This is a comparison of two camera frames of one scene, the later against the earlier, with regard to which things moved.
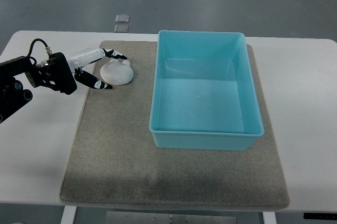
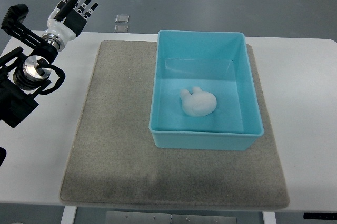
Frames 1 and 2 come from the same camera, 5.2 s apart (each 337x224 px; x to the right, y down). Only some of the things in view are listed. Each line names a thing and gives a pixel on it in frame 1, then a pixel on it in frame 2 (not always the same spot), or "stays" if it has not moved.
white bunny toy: (117, 73) → (198, 103)
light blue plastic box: (204, 95) stays
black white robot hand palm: (61, 68) → (67, 29)
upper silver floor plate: (122, 18) stays
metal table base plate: (123, 217) stays
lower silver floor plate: (121, 28) stays
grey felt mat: (115, 160) stays
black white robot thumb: (89, 79) → (66, 8)
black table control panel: (320, 216) stays
